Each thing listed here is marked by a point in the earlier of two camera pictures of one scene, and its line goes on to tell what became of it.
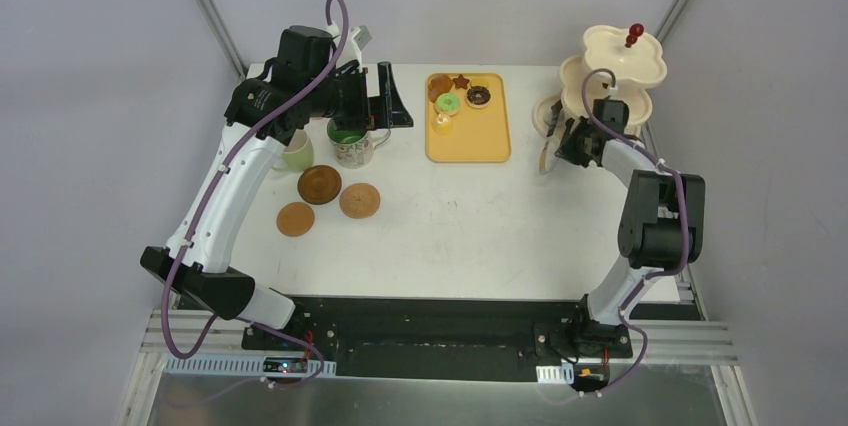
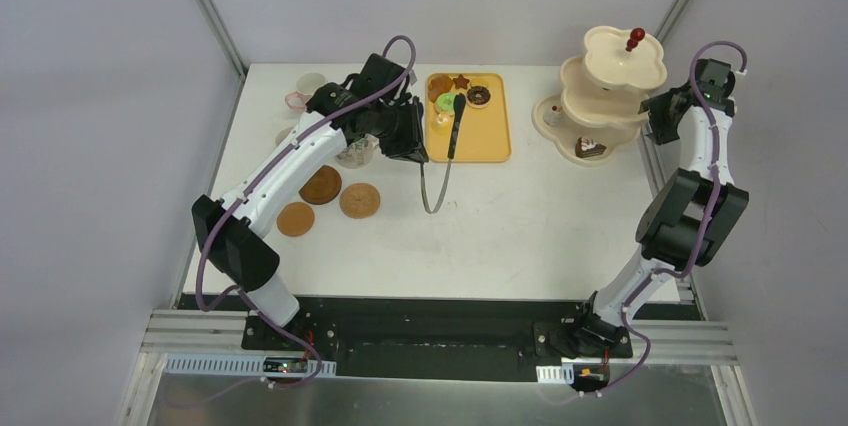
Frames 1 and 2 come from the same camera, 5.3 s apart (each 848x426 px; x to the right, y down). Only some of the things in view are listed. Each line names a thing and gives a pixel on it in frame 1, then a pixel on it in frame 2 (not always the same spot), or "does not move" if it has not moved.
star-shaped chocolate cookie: x=461 y=82 does not move
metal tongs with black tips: x=556 y=108 → x=459 y=109
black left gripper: x=365 y=102 → x=408 y=138
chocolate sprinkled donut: x=478 y=96 does not move
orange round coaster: x=295 y=219 does not move
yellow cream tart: x=442 y=124 does not move
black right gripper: x=573 y=149 → x=655 y=121
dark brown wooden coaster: x=319 y=185 does not move
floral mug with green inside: x=354 y=149 does not move
